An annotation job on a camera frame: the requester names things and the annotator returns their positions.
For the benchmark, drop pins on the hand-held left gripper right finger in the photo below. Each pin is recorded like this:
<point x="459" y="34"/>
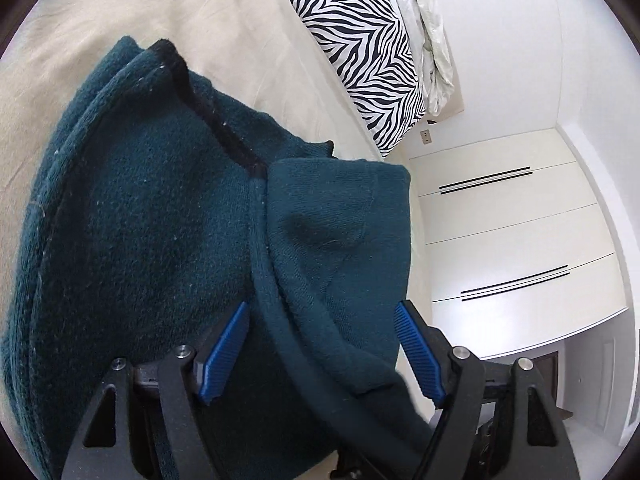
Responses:
<point x="417" y="350"/>

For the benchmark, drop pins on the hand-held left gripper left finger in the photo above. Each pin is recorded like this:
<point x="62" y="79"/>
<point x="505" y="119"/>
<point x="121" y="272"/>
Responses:
<point x="222" y="355"/>

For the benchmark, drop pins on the dark green sweater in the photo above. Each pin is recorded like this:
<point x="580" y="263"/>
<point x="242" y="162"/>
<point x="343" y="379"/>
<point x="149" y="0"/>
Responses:
<point x="150" y="240"/>

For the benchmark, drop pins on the white wardrobe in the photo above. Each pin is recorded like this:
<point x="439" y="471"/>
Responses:
<point x="500" y="240"/>

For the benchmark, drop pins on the white door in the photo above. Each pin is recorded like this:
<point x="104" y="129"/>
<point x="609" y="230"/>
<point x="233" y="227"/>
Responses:
<point x="595" y="380"/>

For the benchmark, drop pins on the zebra print pillow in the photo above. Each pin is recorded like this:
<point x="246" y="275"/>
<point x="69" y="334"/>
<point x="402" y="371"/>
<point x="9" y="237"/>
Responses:
<point x="365" y="55"/>

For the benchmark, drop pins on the white crumpled duvet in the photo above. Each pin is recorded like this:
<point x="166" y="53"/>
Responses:
<point x="425" y="30"/>

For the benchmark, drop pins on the bed with beige sheet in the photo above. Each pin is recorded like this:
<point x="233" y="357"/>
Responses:
<point x="200" y="20"/>

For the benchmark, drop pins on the small beige wall socket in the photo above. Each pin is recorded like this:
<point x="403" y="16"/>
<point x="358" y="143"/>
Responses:
<point x="426" y="136"/>

